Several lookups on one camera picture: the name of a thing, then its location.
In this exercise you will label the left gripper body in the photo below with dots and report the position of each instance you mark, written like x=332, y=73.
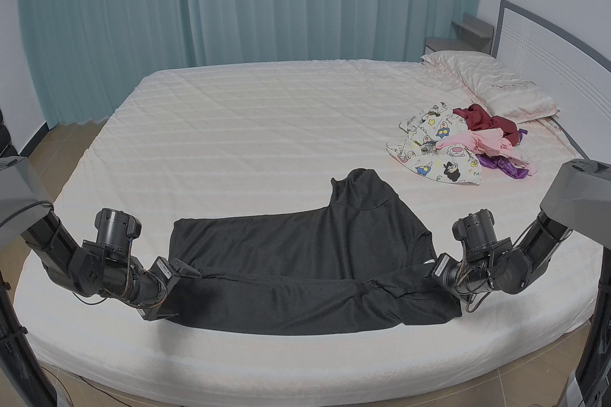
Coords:
x=138, y=290

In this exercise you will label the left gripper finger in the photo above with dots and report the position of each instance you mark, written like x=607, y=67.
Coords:
x=164, y=312
x=185, y=269

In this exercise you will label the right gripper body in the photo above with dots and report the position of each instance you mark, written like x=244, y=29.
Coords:
x=451, y=278

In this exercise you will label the black T-shirt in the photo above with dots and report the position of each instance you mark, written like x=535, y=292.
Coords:
x=296, y=252

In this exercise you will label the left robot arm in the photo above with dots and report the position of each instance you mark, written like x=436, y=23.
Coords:
x=57, y=252

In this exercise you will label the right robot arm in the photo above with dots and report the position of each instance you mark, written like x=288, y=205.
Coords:
x=568, y=204

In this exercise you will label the bed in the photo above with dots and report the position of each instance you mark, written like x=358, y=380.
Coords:
x=262, y=133

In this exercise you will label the white printed pyjama garment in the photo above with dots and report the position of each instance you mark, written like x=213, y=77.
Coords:
x=444, y=164

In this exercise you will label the purple garment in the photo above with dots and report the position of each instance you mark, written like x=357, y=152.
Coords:
x=506, y=167

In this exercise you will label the pink garment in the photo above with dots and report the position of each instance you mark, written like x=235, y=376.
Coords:
x=477, y=142

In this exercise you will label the dark red garment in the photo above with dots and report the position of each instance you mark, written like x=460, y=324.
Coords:
x=482, y=119

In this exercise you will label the cream pillow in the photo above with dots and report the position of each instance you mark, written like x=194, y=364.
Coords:
x=496, y=83

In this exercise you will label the grey bedside table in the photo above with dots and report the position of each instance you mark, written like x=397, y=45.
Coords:
x=453, y=43

